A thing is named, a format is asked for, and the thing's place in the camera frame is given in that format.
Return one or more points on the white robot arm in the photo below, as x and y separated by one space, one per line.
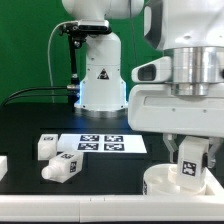
182 92

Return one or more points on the white sheet with tags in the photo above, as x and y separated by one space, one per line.
101 143

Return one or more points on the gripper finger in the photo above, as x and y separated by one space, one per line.
209 158
169 141

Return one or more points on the white round stool seat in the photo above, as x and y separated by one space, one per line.
161 180

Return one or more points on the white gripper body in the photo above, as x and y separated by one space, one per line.
152 108

